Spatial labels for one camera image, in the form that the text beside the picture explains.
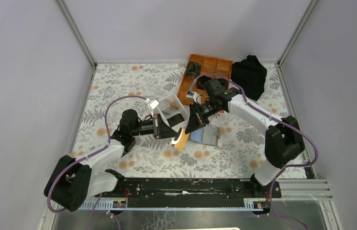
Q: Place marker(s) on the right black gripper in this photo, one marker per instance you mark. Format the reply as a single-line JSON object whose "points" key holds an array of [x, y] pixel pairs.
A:
{"points": [[193, 122]]}

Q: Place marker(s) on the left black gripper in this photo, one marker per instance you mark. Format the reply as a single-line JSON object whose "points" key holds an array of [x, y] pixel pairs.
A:
{"points": [[161, 130]]}

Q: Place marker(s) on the grey leather card holder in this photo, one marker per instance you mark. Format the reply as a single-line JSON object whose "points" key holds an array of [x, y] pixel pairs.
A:
{"points": [[208, 135]]}

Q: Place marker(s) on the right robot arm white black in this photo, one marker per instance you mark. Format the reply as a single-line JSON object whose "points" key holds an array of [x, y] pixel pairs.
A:
{"points": [[283, 139]]}

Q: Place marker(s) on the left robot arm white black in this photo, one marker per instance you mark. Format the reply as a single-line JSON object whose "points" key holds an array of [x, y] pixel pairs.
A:
{"points": [[73, 180]]}

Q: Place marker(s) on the white plastic card tray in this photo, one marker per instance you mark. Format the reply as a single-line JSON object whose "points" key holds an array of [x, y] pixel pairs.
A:
{"points": [[183, 114]]}

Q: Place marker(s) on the stack of cards in tray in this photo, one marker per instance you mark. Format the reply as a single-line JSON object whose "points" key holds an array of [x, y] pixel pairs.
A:
{"points": [[168, 106]]}

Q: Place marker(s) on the rolled dark sock middle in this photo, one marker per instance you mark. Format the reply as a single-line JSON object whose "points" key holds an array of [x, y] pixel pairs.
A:
{"points": [[201, 82]]}

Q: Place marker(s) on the rolled dark sock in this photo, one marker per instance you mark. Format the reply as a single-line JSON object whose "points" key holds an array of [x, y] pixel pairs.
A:
{"points": [[193, 69], [223, 82], [201, 82]]}

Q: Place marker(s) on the rolled dark sock right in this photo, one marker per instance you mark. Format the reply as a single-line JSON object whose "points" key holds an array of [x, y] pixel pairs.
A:
{"points": [[223, 82]]}

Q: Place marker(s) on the rolled dark sock top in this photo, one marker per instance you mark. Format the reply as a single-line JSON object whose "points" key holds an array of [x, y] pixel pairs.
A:
{"points": [[193, 69]]}

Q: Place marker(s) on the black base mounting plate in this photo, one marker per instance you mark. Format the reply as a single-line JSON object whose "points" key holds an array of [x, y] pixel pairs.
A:
{"points": [[232, 188]]}

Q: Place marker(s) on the orange wooden compartment box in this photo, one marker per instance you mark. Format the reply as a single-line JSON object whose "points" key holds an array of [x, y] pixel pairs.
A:
{"points": [[211, 67]]}

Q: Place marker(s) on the floral table mat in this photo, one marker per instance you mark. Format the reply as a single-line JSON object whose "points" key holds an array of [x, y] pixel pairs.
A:
{"points": [[117, 87]]}

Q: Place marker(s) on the black cloth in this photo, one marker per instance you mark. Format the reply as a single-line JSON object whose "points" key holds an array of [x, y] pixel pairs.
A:
{"points": [[250, 74]]}

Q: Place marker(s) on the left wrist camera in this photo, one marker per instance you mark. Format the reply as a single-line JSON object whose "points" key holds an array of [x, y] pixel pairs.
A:
{"points": [[152, 103]]}

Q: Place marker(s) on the white slotted cable duct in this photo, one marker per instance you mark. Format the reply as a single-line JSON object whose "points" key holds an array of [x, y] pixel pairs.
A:
{"points": [[119, 205]]}

